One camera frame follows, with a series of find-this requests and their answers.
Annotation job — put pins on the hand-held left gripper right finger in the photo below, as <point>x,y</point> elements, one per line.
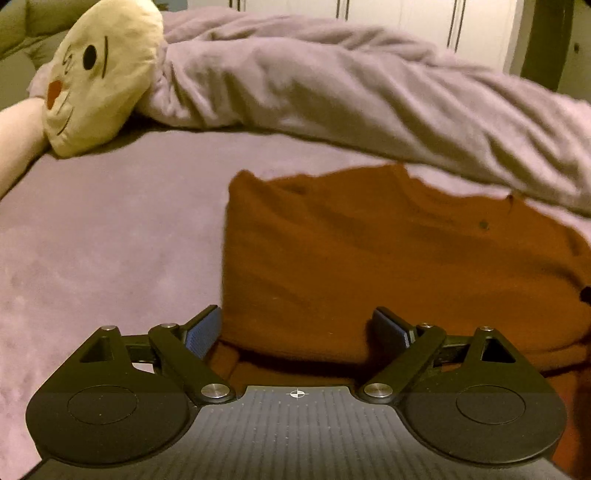
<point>390,330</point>

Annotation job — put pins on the dark doorway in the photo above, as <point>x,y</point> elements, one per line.
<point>547,41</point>

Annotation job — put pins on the lilac bed sheet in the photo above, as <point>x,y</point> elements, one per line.
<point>115,230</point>

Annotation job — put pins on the green cushion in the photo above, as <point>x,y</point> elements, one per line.
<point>23,32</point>

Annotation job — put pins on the lilac duvet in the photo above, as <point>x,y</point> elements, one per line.
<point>323,87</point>

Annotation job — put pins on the yellow plush face pillow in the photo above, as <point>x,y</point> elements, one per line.
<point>99,87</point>

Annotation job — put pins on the orange knit sweater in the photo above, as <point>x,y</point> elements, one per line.
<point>369,258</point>

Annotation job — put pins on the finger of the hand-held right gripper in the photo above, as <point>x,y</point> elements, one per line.
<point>587,294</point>

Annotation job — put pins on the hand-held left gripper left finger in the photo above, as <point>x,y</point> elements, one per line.
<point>205,330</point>

